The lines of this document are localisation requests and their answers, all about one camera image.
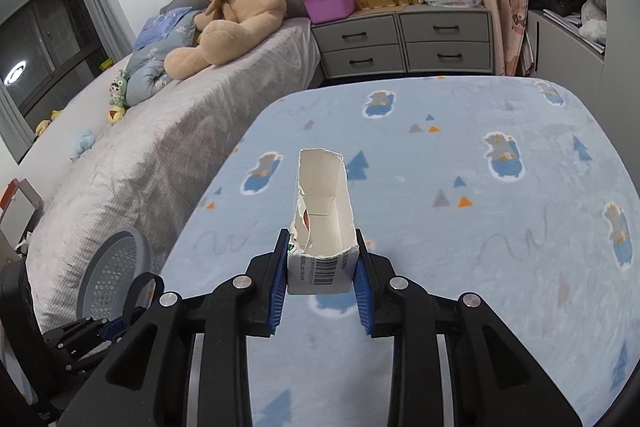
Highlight black hair band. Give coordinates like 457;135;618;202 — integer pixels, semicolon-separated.
122;271;165;326

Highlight purple plastic basket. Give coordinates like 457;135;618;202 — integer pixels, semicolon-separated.
297;0;357;24

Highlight light blue plush toy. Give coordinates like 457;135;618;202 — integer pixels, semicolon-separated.
70;130;96;160

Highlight grey four-drawer dresser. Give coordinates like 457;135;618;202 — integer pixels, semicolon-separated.
310;4;496;78

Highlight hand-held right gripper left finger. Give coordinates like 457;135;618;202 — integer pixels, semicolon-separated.
59;229;291;427

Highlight folded grey-blue quilt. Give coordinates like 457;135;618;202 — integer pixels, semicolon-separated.
122;9;201;108

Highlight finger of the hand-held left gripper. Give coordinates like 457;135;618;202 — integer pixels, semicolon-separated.
49;342;114;376
43;316;121;346

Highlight pink printed cardboard panels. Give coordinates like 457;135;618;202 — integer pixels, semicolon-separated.
464;0;531;78

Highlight dark window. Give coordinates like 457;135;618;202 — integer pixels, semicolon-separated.
0;0;109;164

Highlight grey curtain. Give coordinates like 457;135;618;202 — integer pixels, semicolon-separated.
72;0;136;58

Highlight light blue printed blanket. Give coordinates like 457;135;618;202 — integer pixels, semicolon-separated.
162;75;640;427

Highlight blue printed pillow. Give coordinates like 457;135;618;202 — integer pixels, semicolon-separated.
134;6;194;50

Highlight yellow duck plush toy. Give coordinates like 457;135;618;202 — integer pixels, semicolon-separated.
35;109;64;137

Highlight green plush doll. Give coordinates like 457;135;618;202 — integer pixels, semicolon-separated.
108;69;130;108

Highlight large beige teddy bear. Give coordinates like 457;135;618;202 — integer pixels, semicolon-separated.
163;0;289;80

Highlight torn white carton box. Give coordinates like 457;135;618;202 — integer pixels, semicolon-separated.
286;148;361;297

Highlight grey perforated trash bin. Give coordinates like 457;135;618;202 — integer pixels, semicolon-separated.
76;228;153;324

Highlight white crumpled cloth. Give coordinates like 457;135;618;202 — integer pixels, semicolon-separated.
579;0;609;44

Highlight bed with grey checked sheet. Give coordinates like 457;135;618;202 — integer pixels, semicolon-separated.
22;17;321;334

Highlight white wardrobe with open niche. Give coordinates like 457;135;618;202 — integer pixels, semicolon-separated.
494;0;640;128

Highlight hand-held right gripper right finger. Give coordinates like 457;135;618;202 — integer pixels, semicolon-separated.
352;229;584;427

